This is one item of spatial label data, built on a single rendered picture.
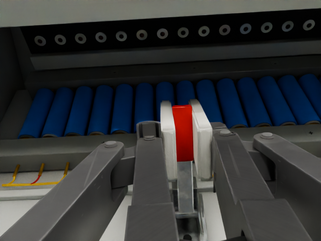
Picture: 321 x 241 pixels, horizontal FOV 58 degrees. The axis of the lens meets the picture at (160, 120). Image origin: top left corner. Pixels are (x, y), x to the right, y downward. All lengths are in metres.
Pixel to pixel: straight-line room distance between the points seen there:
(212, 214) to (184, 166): 0.05
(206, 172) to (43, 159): 0.14
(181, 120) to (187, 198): 0.05
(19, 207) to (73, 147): 0.06
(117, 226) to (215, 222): 0.07
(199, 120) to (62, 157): 0.13
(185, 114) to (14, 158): 0.15
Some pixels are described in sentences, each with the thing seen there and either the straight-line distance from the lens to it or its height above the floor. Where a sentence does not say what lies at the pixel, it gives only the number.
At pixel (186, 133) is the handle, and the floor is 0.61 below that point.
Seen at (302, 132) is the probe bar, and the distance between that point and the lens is 0.25.
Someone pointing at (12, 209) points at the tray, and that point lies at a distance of 0.26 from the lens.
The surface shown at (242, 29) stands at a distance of 0.31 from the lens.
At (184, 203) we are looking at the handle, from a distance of 0.20.
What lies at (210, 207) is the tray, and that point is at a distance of 0.23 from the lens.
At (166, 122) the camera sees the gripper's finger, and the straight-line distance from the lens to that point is 0.16.
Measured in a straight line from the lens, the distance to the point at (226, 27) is 0.30.
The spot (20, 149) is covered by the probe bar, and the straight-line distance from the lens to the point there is 0.26.
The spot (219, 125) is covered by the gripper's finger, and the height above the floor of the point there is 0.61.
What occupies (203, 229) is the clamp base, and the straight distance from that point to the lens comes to 0.19.
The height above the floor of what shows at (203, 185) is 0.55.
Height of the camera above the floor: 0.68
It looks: 23 degrees down
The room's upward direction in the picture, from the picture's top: 4 degrees counter-clockwise
